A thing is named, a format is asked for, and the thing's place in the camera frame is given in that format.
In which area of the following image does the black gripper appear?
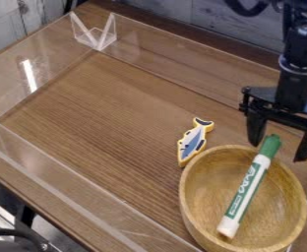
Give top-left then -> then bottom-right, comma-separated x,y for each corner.
239,55 -> 307,161

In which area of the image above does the green white marker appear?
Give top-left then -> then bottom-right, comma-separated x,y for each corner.
217,134 -> 281,238

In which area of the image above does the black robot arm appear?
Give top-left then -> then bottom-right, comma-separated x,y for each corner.
225,0 -> 307,161

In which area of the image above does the brown wooden bowl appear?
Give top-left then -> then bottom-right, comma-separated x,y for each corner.
179,145 -> 307,252

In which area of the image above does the yellow blue fish toy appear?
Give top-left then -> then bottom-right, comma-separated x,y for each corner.
178,117 -> 214,167

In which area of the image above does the clear acrylic corner bracket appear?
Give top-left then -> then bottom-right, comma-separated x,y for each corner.
69,12 -> 116,51

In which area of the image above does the clear acrylic front wall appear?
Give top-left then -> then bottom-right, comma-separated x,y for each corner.
0,124 -> 201,252

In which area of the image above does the black cable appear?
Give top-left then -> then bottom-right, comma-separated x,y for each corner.
0,226 -> 52,252

